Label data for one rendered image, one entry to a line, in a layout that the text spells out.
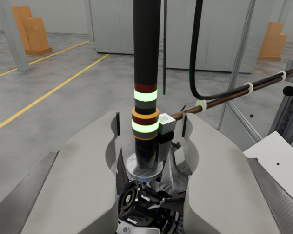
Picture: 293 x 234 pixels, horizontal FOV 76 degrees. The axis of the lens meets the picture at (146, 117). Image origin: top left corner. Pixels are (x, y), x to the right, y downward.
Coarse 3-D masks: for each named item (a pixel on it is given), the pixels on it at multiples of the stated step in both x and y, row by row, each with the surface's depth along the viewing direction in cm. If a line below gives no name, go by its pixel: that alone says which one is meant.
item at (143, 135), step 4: (132, 128) 31; (136, 132) 30; (140, 132) 29; (152, 132) 30; (156, 132) 30; (136, 136) 30; (140, 136) 30; (144, 136) 30; (148, 136) 30; (152, 136) 30
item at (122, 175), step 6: (120, 150) 87; (120, 156) 84; (120, 162) 82; (120, 168) 81; (120, 174) 80; (126, 174) 71; (120, 180) 82; (126, 180) 71; (120, 186) 84; (120, 192) 85
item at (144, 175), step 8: (168, 120) 33; (160, 128) 32; (168, 128) 33; (160, 136) 32; (168, 136) 33; (160, 144) 33; (160, 152) 34; (128, 160) 36; (160, 160) 36; (128, 168) 34; (136, 168) 34; (152, 168) 34; (160, 168) 35; (136, 176) 33; (144, 176) 33; (152, 176) 33
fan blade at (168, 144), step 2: (184, 106) 63; (182, 108) 64; (184, 108) 62; (180, 110) 68; (182, 110) 62; (176, 122) 71; (170, 140) 72; (166, 142) 64; (168, 142) 68; (170, 142) 73; (166, 144) 66; (168, 144) 70; (170, 144) 75; (166, 146) 67; (168, 146) 71; (166, 148) 68; (168, 148) 72; (166, 150) 69; (168, 150) 73; (166, 152) 70; (168, 152) 74; (166, 154) 71; (166, 156) 71; (166, 158) 72; (164, 160) 69; (164, 162) 69; (164, 164) 70
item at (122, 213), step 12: (132, 192) 58; (156, 192) 58; (120, 204) 58; (132, 204) 53; (144, 204) 52; (120, 216) 53; (132, 216) 51; (144, 216) 52; (156, 216) 55; (168, 216) 54; (168, 228) 54
